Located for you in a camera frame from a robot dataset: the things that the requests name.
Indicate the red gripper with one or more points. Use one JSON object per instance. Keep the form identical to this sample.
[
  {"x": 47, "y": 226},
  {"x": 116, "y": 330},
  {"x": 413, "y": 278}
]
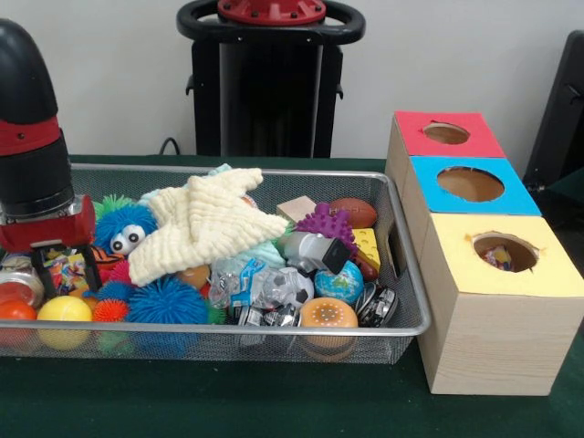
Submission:
[{"x": 50, "y": 230}]

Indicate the multicoloured knotted cloth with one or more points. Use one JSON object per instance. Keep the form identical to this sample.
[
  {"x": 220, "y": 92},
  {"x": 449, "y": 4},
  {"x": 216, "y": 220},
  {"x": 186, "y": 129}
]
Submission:
[
  {"x": 497, "y": 257},
  {"x": 64, "y": 271}
]

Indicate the cream muslin cloth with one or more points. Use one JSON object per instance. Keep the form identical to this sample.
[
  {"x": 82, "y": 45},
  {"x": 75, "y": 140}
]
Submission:
[{"x": 205, "y": 228}]

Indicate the light blue muslin cloth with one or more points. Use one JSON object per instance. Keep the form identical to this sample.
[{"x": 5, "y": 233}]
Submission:
[{"x": 264, "y": 253}]

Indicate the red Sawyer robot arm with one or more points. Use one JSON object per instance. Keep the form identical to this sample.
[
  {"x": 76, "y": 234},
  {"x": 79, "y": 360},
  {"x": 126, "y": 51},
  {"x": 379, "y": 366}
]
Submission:
[{"x": 27, "y": 159}]

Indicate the shallow metal mesh bin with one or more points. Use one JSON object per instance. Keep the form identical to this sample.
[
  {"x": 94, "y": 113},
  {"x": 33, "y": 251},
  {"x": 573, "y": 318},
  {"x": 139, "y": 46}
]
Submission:
[{"x": 274, "y": 329}]

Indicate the wooden box with three holes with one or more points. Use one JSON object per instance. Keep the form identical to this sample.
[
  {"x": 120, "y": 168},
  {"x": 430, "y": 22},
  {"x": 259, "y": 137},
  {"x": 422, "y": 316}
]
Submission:
[{"x": 493, "y": 347}]

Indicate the yellow smooth ball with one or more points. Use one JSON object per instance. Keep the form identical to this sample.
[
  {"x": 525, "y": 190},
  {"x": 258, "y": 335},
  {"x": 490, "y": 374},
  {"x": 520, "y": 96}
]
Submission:
[{"x": 64, "y": 312}]

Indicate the orange smooth ball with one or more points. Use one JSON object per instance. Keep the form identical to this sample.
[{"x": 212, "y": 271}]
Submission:
[{"x": 16, "y": 312}]

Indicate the large blue spiky ball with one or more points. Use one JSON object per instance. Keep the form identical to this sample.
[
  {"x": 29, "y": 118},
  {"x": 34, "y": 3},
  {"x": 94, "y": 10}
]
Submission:
[{"x": 166, "y": 303}]

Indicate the dark green table cloth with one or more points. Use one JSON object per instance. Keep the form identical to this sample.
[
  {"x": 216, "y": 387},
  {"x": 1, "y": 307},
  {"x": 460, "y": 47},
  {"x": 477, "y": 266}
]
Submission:
[
  {"x": 572, "y": 183},
  {"x": 274, "y": 401}
]

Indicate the purple spiky ball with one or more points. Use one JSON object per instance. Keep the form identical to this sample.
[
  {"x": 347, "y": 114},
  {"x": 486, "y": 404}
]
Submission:
[{"x": 326, "y": 223}]

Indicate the toy burger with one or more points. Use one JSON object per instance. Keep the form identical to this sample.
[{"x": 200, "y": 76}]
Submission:
[{"x": 329, "y": 312}]

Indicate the blue globe ball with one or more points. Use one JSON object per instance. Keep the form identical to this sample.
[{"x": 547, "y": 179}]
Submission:
[{"x": 338, "y": 283}]

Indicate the brown toy football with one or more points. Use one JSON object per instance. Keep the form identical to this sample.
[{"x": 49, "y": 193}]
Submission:
[{"x": 355, "y": 212}]

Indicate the yellow cheese toy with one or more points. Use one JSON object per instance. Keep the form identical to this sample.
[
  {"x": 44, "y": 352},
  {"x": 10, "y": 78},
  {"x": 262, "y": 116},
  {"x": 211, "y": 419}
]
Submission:
[{"x": 367, "y": 248}]

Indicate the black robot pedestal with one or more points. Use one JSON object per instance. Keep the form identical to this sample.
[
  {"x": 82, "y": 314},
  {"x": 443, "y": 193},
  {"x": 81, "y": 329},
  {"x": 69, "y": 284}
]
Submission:
[{"x": 269, "y": 91}]

